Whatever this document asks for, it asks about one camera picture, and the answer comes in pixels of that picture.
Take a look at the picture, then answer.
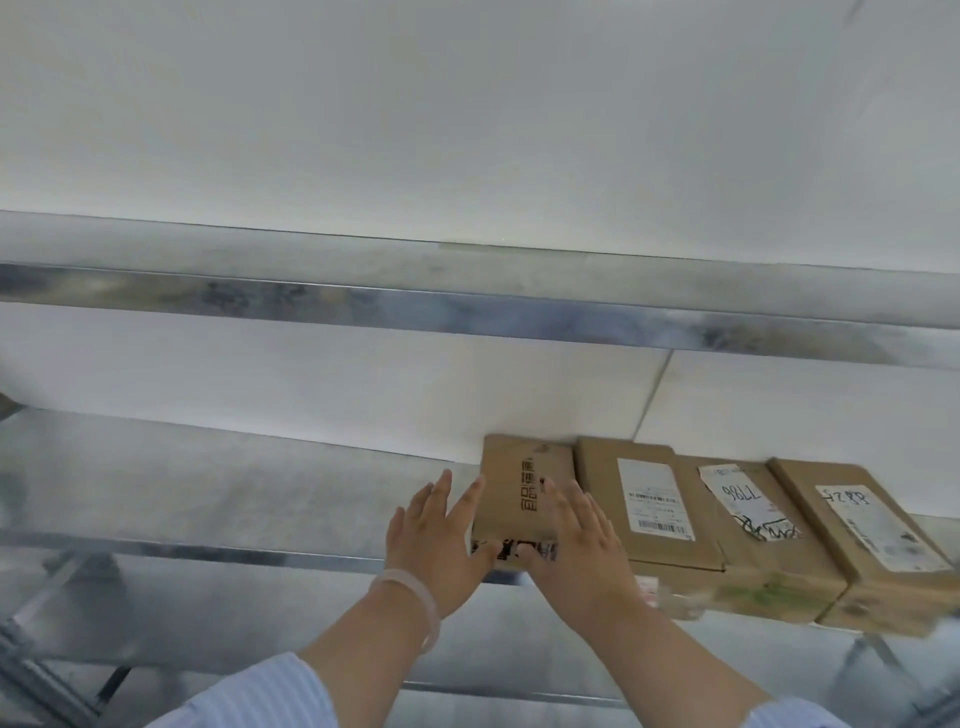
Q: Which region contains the person's left hand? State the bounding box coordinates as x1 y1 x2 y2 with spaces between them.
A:
383 469 503 621

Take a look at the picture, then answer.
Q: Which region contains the person's right hand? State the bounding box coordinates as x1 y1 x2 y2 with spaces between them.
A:
515 477 648 639

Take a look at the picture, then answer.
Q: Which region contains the box with barcode label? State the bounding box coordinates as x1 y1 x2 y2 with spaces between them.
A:
575 437 729 613

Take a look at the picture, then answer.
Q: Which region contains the small box with black print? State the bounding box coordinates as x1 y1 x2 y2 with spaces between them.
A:
470 433 579 573

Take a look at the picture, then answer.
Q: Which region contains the box labelled 7786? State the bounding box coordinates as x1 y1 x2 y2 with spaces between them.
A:
674 455 849 625

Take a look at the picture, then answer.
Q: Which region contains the box labelled 5288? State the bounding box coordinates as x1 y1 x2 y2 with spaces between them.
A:
768 457 960 640

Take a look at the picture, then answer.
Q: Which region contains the galvanized metal shelf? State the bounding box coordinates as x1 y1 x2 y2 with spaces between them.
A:
0 209 960 728

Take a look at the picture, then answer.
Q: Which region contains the person's left forearm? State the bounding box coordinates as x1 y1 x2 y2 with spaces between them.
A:
298 584 444 728

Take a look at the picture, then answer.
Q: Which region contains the person's right forearm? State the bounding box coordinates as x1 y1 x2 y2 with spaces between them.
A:
588 603 751 728

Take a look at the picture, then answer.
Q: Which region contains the translucent white bangle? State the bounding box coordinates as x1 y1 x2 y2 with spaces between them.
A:
368 569 442 655

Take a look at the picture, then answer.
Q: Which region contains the light blue striped shirt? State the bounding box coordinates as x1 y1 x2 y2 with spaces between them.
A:
146 652 849 728

